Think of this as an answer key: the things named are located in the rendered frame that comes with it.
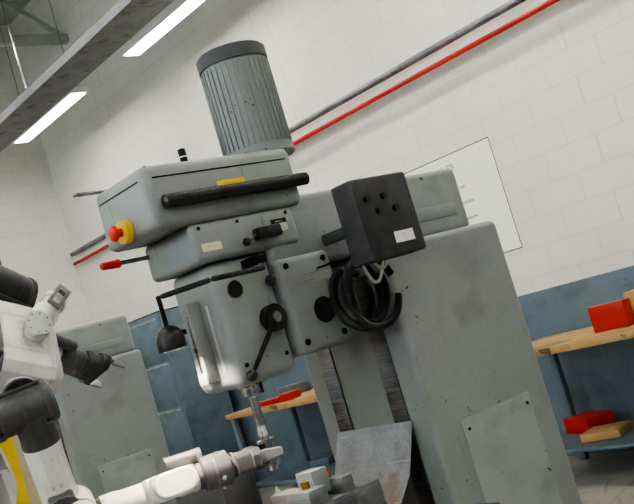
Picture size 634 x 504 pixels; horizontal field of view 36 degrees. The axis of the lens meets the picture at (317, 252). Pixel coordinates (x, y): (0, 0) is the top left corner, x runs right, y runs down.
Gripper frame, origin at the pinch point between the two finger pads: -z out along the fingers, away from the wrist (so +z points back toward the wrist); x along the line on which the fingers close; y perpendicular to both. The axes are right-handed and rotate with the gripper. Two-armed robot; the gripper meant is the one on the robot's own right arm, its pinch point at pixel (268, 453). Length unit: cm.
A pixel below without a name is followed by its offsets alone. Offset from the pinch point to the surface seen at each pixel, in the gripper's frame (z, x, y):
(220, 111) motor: -14, 5, -92
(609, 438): -274, 284, 88
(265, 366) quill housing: -3.0, -9.5, -21.7
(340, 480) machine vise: -10.7, -19.2, 9.5
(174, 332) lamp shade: 17.3, -13.0, -35.9
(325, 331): -22.6, -3.9, -25.8
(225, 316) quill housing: 3.8, -11.7, -36.4
